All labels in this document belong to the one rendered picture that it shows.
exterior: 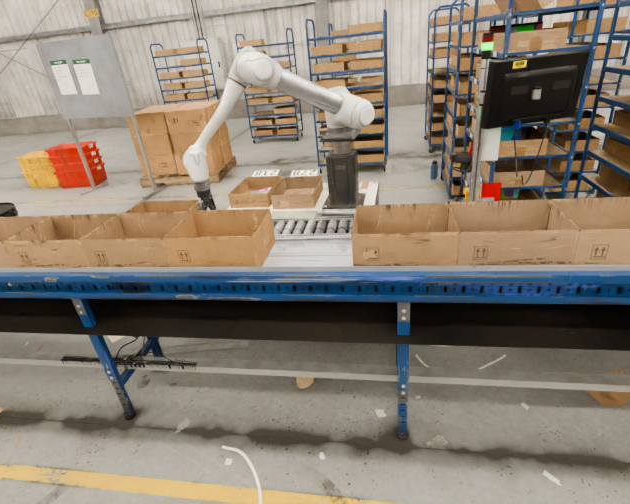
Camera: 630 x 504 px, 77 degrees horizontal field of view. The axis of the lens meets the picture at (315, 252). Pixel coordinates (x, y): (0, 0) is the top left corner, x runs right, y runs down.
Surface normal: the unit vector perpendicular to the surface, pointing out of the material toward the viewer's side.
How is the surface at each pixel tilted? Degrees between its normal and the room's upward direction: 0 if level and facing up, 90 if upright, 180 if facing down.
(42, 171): 90
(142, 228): 89
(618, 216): 90
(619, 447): 0
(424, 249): 90
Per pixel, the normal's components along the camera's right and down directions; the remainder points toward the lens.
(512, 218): -0.16, 0.46
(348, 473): -0.10, -0.88
